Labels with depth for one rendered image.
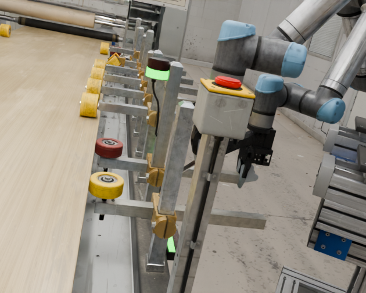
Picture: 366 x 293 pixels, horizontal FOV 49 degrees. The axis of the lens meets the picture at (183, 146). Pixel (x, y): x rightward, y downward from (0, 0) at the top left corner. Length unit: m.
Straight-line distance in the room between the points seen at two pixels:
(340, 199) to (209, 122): 0.66
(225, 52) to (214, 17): 9.34
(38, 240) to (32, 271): 0.08
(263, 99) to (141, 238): 0.53
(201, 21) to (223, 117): 9.61
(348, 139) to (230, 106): 1.09
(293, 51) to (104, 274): 0.73
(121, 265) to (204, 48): 9.27
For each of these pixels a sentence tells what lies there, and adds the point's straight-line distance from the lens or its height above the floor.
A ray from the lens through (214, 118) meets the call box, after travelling 0.59.
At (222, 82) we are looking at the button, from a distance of 0.60.
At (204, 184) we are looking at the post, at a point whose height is 1.06.
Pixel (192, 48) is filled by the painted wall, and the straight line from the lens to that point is 10.20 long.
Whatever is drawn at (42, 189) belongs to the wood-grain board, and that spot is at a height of 0.90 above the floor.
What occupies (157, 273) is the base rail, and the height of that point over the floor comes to 0.70.
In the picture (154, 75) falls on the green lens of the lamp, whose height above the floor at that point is 1.13.
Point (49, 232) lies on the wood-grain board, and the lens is 0.77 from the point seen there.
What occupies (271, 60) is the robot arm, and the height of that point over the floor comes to 1.25.
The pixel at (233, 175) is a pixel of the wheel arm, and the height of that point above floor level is 0.86.
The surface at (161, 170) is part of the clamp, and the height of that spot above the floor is 0.87.
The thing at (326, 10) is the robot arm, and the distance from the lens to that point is 1.05.
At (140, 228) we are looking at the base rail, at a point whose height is 0.70.
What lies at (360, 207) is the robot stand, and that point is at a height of 0.91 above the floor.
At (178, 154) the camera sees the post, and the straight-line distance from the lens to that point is 0.90.
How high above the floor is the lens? 1.32
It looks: 19 degrees down
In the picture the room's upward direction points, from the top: 12 degrees clockwise
